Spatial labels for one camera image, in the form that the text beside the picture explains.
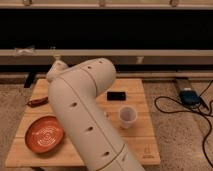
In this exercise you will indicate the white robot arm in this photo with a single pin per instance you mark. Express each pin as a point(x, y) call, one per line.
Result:
point(72, 94)

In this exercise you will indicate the black smartphone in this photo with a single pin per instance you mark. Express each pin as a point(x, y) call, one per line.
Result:
point(116, 96)

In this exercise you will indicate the translucent plastic cup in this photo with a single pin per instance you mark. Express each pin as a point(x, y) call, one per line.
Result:
point(127, 116)

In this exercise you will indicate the wooden table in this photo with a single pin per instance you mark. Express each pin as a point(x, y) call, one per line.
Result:
point(140, 137)

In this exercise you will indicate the red chili pepper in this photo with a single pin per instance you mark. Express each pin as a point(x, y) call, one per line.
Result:
point(37, 102)

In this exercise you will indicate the orange ridged plate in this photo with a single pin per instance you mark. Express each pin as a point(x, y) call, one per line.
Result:
point(44, 134)

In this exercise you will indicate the blue power adapter box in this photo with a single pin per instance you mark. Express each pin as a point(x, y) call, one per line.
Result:
point(189, 97)

